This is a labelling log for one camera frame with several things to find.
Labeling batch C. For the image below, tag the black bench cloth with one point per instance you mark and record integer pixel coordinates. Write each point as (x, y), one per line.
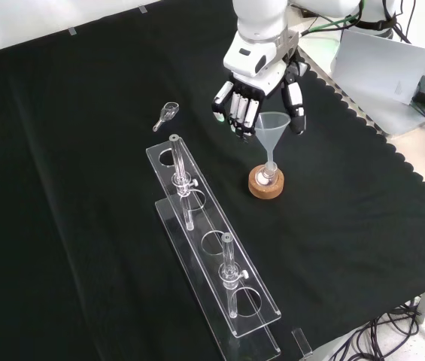
(84, 188)

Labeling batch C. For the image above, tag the white powder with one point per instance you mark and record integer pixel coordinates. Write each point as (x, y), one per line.
(260, 178)

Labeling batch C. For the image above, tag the clear round-bottom flask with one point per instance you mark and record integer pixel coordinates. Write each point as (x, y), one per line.
(263, 180)

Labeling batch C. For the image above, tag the clear acrylic funnel stand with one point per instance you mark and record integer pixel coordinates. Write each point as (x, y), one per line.
(206, 222)

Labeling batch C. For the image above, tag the clear glass weighing funnel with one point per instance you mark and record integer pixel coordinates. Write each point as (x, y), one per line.
(169, 110)

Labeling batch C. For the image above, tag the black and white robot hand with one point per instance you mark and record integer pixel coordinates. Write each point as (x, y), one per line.
(257, 64)

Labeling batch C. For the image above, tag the translucent plastic funnel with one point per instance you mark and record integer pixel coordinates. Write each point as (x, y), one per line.
(272, 128)

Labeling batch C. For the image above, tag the grey tape piece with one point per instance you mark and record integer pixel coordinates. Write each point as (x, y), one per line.
(143, 9)
(72, 32)

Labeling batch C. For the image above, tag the small clear acrylic block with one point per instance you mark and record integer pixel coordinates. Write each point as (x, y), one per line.
(301, 342)

